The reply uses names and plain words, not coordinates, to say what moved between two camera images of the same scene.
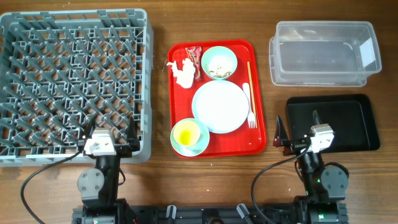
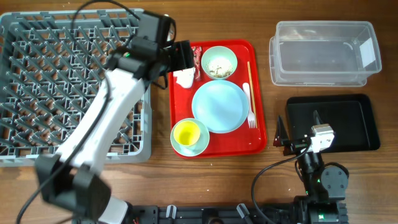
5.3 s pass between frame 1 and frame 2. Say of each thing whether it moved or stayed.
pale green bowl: stayed
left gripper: moved
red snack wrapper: stayed
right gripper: stayed
